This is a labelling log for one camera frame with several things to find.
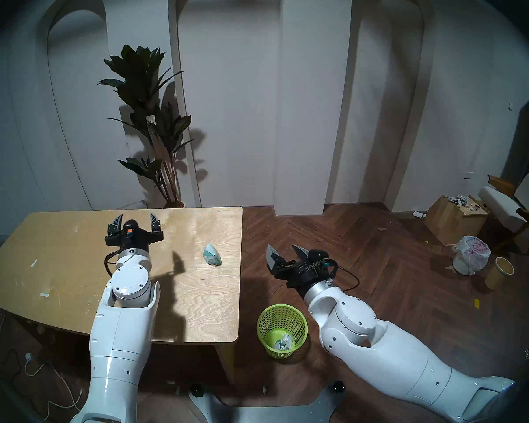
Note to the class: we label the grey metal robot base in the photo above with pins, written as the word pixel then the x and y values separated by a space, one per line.
pixel 264 415

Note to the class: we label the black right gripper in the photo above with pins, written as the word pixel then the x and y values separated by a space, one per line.
pixel 302 274

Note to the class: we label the white bin with plastic bag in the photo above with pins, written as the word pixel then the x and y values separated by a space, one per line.
pixel 469 252

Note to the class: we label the white pale blue packet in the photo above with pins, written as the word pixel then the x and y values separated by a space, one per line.
pixel 283 342

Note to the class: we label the light wooden box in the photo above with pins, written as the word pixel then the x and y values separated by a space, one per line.
pixel 449 221

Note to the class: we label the tall dark green plant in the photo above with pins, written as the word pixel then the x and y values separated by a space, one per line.
pixel 136 69

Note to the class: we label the beige tape scrap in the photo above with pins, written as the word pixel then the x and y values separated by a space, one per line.
pixel 450 269

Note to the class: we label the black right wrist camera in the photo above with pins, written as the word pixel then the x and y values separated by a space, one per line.
pixel 318 255

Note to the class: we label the black caster wheel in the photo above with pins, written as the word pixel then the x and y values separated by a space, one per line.
pixel 338 386
pixel 196 390

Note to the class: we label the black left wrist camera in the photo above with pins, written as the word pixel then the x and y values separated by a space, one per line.
pixel 131 228

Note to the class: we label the green perforated trash bin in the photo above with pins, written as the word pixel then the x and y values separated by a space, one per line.
pixel 269 325

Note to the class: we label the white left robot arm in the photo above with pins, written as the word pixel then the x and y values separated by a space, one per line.
pixel 123 338

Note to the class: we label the clutter of small items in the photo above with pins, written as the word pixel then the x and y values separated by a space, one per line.
pixel 460 200

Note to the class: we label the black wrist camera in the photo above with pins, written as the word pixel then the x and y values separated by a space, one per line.
pixel 131 228
pixel 318 255

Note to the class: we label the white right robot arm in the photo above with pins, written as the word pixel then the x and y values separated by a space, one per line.
pixel 379 351

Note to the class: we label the beige paper bucket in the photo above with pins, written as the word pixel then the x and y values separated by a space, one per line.
pixel 496 276

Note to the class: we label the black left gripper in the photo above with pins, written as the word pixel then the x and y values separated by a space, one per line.
pixel 114 240

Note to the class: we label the white paper scrap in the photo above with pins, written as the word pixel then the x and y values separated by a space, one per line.
pixel 419 214

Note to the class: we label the white cushioned wooden armchair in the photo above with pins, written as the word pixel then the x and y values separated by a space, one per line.
pixel 498 204

